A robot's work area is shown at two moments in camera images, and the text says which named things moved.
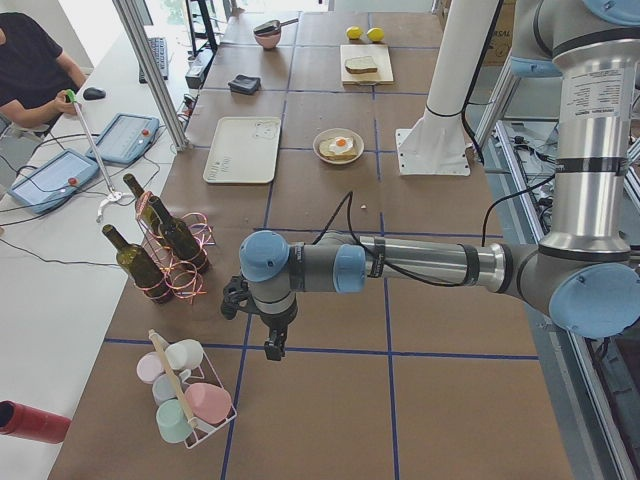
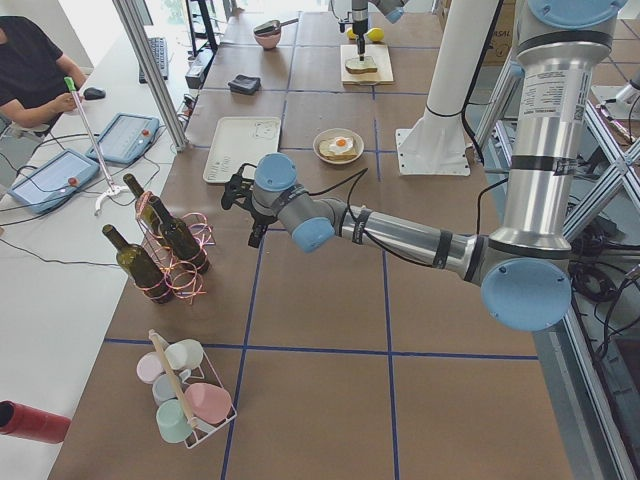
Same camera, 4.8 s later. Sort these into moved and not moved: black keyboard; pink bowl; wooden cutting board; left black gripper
Moved: left black gripper
Not moved: pink bowl; black keyboard; wooden cutting board
